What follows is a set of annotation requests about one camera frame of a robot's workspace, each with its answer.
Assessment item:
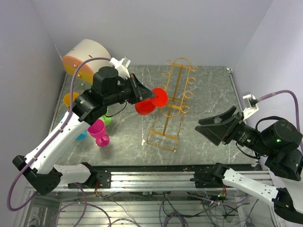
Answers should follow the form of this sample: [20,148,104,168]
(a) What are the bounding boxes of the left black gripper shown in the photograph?
[105,73,156,106]

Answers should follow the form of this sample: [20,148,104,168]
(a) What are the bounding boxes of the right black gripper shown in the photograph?
[195,105,273,156]

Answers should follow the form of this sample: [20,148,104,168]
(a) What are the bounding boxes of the red plastic wine glass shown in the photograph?
[135,87,168,115]

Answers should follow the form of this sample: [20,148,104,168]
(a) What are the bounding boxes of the green plastic wine glass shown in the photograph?
[99,108,112,126]

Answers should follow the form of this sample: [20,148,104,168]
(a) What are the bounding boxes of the pink plastic wine glass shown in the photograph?
[88,119,110,147]

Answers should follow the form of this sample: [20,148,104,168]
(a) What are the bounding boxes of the blue plastic wine glass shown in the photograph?
[60,113,89,140]

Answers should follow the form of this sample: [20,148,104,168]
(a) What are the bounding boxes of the orange plastic wine glass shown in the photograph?
[63,92,79,108]

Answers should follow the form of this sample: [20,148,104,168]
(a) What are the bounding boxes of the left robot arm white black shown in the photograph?
[13,66,155,195]

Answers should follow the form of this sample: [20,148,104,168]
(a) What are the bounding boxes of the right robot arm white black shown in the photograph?
[192,106,303,224]

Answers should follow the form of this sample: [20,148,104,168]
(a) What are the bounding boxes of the round cream mini drawer cabinet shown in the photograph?
[62,39,111,84]

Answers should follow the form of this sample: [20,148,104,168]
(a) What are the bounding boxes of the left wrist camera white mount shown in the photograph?
[109,57,131,79]

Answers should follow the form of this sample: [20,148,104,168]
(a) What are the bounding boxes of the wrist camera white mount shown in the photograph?
[242,93,259,121]
[109,57,131,79]

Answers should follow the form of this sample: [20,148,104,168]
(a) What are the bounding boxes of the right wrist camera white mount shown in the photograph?
[242,93,259,121]

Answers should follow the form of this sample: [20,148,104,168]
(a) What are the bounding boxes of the gold wire wine glass rack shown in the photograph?
[146,58,198,152]

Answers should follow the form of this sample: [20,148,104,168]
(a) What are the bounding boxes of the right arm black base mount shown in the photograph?
[190,163,230,188]

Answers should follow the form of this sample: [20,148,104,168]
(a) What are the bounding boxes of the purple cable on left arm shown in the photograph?
[6,57,112,211]

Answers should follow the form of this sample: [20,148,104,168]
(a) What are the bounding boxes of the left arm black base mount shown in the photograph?
[85,167,111,189]

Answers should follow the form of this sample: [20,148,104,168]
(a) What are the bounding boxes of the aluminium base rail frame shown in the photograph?
[14,163,285,227]

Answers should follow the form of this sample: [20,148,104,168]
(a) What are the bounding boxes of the loose cables under frame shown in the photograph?
[53,189,273,227]

